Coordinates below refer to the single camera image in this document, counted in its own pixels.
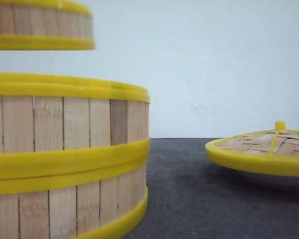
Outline white plate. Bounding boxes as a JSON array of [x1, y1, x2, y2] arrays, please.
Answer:
[[234, 170, 299, 191]]

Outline bamboo steamer basket yellow rims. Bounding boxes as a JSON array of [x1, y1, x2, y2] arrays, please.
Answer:
[[0, 73, 150, 193], [0, 0, 95, 50]]

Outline woven bamboo steamer lid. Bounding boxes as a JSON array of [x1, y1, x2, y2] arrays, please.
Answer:
[[205, 121, 299, 177]]

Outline bamboo steamer basket with buns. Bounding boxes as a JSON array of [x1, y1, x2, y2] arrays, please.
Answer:
[[0, 165, 148, 239]]

